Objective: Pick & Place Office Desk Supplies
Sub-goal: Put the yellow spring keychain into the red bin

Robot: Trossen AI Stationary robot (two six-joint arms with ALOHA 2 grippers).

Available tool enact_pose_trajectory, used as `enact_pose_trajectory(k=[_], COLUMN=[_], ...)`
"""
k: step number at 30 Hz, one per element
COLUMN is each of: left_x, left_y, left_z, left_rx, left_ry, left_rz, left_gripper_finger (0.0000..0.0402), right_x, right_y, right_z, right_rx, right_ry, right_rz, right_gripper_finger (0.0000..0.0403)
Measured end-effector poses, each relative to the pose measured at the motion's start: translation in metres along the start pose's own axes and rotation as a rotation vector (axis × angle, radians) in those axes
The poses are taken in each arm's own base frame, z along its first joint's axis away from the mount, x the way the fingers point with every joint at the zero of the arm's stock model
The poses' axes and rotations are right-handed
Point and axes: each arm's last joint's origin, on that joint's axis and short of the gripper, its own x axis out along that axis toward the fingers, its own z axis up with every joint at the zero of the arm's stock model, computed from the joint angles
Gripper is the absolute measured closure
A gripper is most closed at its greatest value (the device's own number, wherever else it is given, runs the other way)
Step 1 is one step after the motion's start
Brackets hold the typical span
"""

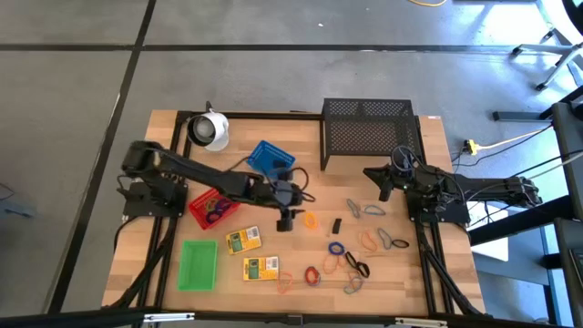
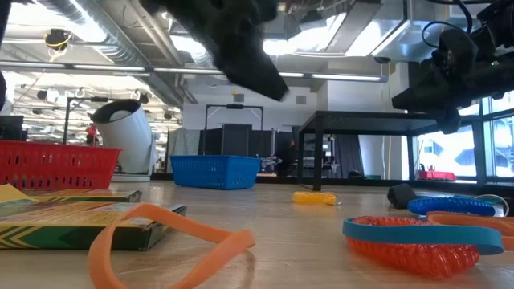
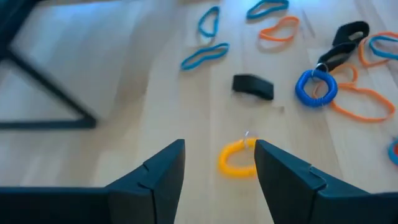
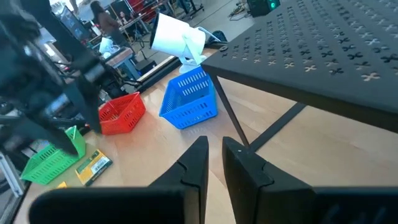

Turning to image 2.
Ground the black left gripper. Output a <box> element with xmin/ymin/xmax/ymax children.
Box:
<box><xmin>138</xmin><ymin>0</ymin><xmax>289</xmax><ymax>101</ymax></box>

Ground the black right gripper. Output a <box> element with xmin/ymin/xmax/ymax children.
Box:
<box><xmin>392</xmin><ymin>27</ymin><xmax>479</xmax><ymax>136</ymax></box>

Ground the blue spiral coil keychain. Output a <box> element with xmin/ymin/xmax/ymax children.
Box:
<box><xmin>407</xmin><ymin>193</ymin><xmax>510</xmax><ymax>218</ymax></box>

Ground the blue plastic basket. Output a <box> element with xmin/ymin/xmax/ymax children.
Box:
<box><xmin>169</xmin><ymin>154</ymin><xmax>263</xmax><ymax>190</ymax></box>

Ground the orange silicone wristband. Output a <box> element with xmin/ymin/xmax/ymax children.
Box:
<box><xmin>425</xmin><ymin>210</ymin><xmax>514</xmax><ymax>252</ymax></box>
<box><xmin>88</xmin><ymin>202</ymin><xmax>257</xmax><ymax>289</ymax></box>

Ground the blue silicone wristband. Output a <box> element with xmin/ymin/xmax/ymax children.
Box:
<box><xmin>341</xmin><ymin>218</ymin><xmax>505</xmax><ymax>256</ymax></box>

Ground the yellow spiral coil keychain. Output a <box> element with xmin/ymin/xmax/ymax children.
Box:
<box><xmin>292</xmin><ymin>190</ymin><xmax>341</xmax><ymax>206</ymax></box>

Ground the red orange spiral coil keychain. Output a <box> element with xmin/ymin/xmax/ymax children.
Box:
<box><xmin>345</xmin><ymin>215</ymin><xmax>481</xmax><ymax>279</ymax></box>

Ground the yellow green crayon box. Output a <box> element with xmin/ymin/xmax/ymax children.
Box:
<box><xmin>0</xmin><ymin>183</ymin><xmax>144</xmax><ymax>204</ymax></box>
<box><xmin>0</xmin><ymin>200</ymin><xmax>188</xmax><ymax>250</ymax></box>

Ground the red plastic basket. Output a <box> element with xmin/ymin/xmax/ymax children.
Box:
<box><xmin>0</xmin><ymin>139</ymin><xmax>122</xmax><ymax>192</ymax></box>

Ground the black perforated metal shelf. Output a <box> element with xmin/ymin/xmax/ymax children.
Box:
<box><xmin>296</xmin><ymin>110</ymin><xmax>485</xmax><ymax>192</ymax></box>

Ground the red tray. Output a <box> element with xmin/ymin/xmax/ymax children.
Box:
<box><xmin>417</xmin><ymin>170</ymin><xmax>458</xmax><ymax>182</ymax></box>

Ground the black partition cabinet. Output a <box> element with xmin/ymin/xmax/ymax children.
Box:
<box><xmin>199</xmin><ymin>123</ymin><xmax>298</xmax><ymax>177</ymax></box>

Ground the grey fabric cover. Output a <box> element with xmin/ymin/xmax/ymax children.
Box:
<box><xmin>166</xmin><ymin>127</ymin><xmax>202</xmax><ymax>173</ymax></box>

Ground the black monitor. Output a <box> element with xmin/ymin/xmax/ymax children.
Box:
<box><xmin>0</xmin><ymin>115</ymin><xmax>25</xmax><ymax>142</ymax></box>

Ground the black gantry frame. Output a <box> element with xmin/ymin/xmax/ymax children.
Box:
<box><xmin>204</xmin><ymin>103</ymin><xmax>265</xmax><ymax>156</ymax></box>

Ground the long ceiling light rail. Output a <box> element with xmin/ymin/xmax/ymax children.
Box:
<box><xmin>0</xmin><ymin>59</ymin><xmax>389</xmax><ymax>83</ymax></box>

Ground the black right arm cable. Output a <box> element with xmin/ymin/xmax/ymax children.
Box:
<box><xmin>421</xmin><ymin>0</ymin><xmax>473</xmax><ymax>49</ymax></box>

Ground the black aluminium table frame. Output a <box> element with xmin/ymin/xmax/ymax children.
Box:
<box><xmin>150</xmin><ymin>172</ymin><xmax>514</xmax><ymax>197</ymax></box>

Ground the silver ventilation duct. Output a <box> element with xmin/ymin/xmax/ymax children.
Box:
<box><xmin>35</xmin><ymin>0</ymin><xmax>186</xmax><ymax>105</ymax></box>

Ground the black camera stand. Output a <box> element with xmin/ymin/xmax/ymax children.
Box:
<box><xmin>63</xmin><ymin>96</ymin><xmax>112</xmax><ymax>145</ymax></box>

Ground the yellow ceiling cable coil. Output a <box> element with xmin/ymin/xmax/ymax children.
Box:
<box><xmin>43</xmin><ymin>27</ymin><xmax>74</xmax><ymax>53</ymax></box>

